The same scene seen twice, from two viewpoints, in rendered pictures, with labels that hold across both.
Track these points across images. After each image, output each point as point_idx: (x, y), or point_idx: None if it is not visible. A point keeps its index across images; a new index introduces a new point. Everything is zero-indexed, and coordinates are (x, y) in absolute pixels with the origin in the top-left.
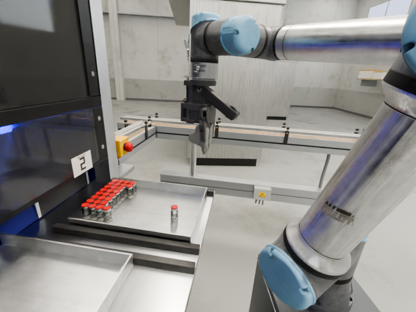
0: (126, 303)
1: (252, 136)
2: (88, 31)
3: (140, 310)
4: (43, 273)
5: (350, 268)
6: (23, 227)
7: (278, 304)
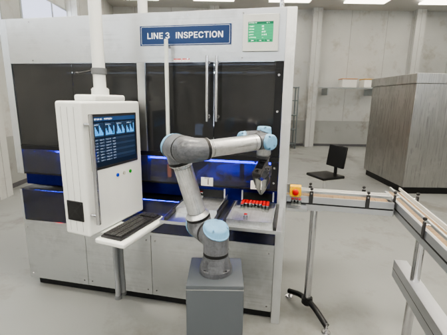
0: None
1: (446, 254)
2: (277, 127)
3: None
4: (214, 205)
5: (203, 244)
6: (235, 199)
7: None
